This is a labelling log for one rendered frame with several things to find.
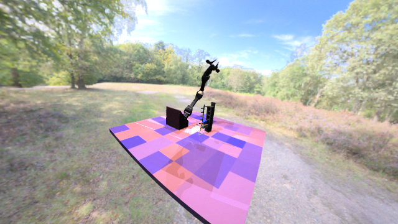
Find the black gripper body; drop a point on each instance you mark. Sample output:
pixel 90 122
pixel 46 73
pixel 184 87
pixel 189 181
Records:
pixel 211 67

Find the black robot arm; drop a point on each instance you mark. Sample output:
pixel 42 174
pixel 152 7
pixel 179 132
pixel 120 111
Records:
pixel 189 108

